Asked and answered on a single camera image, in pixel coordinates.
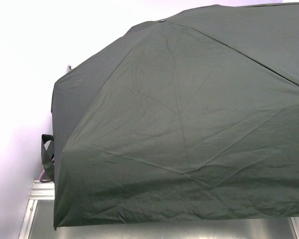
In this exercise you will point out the black folding umbrella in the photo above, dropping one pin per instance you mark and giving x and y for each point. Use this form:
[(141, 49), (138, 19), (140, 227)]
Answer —
[(193, 117)]

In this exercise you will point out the aluminium table frame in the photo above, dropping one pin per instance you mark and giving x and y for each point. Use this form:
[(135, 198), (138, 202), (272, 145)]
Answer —
[(39, 192)]

